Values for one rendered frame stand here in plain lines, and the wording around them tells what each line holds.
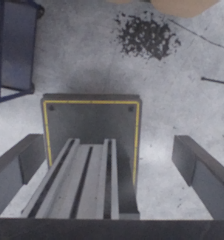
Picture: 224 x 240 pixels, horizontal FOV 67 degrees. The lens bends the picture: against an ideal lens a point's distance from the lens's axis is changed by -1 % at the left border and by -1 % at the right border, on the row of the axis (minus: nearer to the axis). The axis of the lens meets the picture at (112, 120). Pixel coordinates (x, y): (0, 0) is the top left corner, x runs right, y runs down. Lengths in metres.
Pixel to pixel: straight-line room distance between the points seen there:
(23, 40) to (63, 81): 0.41
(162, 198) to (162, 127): 0.78
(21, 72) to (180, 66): 1.26
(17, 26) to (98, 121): 0.90
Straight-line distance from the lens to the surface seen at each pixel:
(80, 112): 1.21
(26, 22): 1.51
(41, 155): 0.17
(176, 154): 0.16
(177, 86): 1.58
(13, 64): 1.54
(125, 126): 1.22
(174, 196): 2.05
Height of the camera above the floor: 1.47
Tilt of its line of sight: 73 degrees down
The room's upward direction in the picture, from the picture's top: 179 degrees counter-clockwise
